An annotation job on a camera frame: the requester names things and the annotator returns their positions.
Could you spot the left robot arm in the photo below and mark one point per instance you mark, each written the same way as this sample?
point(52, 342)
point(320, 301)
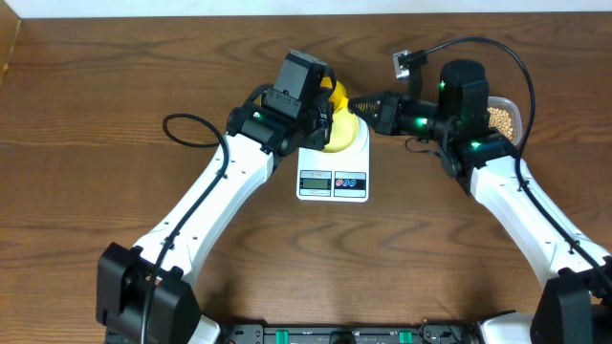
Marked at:
point(145, 293)

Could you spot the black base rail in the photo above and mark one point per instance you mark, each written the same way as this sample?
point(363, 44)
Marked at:
point(426, 333)

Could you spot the yellow bowl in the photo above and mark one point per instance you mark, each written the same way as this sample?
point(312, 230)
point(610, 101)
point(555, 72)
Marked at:
point(344, 131)

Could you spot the yellow measuring scoop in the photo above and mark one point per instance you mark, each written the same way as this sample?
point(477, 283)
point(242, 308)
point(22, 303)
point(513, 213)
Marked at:
point(339, 97)

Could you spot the clear container of soybeans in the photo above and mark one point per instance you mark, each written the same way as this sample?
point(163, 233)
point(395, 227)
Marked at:
point(506, 118)

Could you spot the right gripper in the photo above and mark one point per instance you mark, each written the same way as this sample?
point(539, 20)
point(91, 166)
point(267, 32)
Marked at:
point(386, 119)

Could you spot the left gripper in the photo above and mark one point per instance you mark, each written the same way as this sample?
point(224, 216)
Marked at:
point(317, 139)

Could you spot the white kitchen scale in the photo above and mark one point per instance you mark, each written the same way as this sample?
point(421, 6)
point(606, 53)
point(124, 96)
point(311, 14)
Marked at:
point(336, 177)

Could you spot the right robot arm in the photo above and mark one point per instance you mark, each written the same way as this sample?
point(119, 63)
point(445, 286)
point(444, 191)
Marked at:
point(574, 272)

